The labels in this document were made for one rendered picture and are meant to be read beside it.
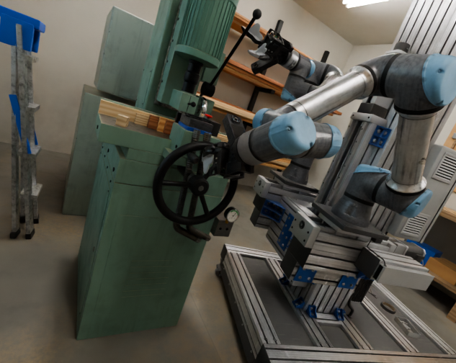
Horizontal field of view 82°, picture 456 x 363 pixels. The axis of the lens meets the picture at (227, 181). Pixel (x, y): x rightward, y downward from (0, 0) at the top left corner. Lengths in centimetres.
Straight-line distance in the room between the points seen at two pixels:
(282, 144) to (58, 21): 311
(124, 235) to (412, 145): 100
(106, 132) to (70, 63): 251
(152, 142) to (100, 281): 59
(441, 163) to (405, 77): 76
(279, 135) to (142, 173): 61
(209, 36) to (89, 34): 245
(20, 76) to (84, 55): 179
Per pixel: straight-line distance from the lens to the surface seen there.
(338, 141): 60
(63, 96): 343
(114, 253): 112
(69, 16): 342
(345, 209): 113
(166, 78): 119
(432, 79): 82
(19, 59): 167
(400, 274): 123
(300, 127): 48
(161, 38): 129
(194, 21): 108
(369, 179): 111
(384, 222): 152
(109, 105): 108
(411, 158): 96
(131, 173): 97
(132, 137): 93
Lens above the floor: 106
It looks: 14 degrees down
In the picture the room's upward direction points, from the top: 20 degrees clockwise
